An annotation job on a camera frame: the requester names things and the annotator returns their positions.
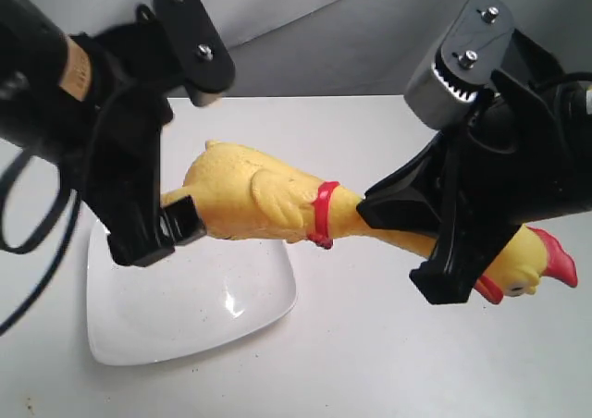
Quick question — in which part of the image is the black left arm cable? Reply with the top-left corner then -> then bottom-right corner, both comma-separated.
0,152 -> 80,336

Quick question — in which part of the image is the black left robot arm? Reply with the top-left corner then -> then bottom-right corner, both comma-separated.
1,0 -> 234,266

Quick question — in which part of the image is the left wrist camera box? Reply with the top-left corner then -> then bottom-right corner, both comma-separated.
152,0 -> 236,107

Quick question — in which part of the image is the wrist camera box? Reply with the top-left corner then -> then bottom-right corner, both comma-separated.
152,0 -> 236,107
403,0 -> 514,130

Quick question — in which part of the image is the grey backdrop cloth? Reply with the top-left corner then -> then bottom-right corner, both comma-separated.
0,0 -> 592,100

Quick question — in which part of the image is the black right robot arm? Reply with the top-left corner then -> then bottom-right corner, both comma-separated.
357,30 -> 591,304

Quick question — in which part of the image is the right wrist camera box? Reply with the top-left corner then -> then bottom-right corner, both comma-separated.
403,0 -> 514,130

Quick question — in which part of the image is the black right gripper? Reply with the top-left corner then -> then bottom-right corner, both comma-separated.
356,29 -> 591,305

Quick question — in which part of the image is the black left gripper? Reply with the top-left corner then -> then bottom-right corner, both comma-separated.
59,4 -> 206,267

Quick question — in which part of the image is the yellow rubber chicken toy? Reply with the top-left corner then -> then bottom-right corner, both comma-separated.
160,140 -> 578,304

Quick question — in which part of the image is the white square plate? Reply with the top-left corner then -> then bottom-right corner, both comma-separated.
86,223 -> 297,366

